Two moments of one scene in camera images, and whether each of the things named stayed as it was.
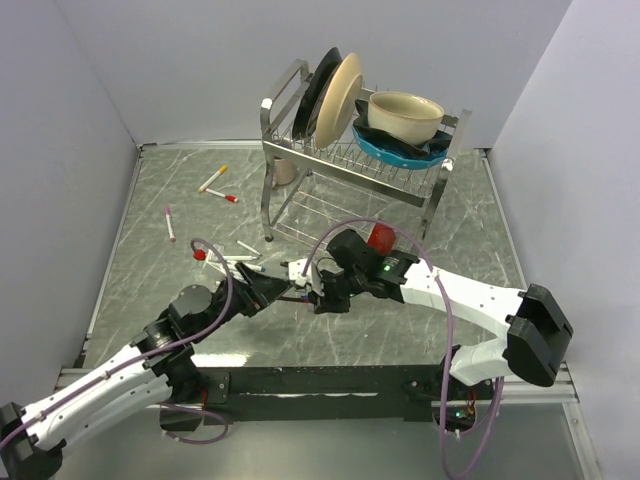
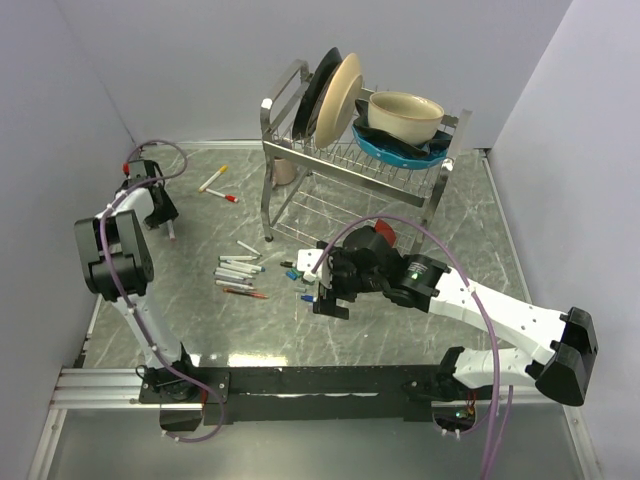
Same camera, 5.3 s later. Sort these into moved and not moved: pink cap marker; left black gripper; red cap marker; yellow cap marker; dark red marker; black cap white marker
Moved: dark red marker; left black gripper
Not moved: pink cap marker; red cap marker; black cap white marker; yellow cap marker
